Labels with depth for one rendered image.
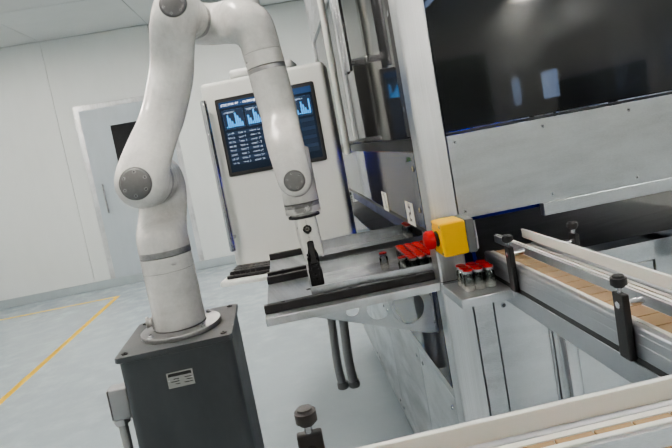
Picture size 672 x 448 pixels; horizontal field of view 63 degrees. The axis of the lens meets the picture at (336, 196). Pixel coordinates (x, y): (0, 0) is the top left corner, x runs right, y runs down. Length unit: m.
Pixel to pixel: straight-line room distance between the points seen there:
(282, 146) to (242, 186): 1.05
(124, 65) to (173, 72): 5.75
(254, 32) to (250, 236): 1.14
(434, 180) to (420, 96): 0.19
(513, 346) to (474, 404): 0.16
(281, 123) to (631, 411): 0.89
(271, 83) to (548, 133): 0.63
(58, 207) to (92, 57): 1.79
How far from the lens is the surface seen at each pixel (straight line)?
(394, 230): 1.91
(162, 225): 1.34
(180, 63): 1.31
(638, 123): 1.44
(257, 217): 2.25
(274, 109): 1.28
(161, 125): 1.31
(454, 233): 1.17
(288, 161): 1.20
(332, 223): 2.20
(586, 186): 1.38
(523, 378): 1.42
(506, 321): 1.36
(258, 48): 1.29
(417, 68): 1.24
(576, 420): 0.58
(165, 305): 1.35
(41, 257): 7.42
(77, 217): 7.20
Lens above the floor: 1.24
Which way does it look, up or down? 6 degrees down
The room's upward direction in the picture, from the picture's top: 10 degrees counter-clockwise
